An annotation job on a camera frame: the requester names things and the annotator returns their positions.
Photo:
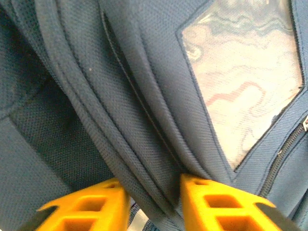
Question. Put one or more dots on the navy blue student backpack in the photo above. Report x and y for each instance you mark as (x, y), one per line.
(134, 96)

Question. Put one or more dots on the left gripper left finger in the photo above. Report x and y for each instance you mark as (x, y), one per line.
(96, 211)

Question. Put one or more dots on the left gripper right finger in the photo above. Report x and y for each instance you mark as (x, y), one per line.
(216, 211)

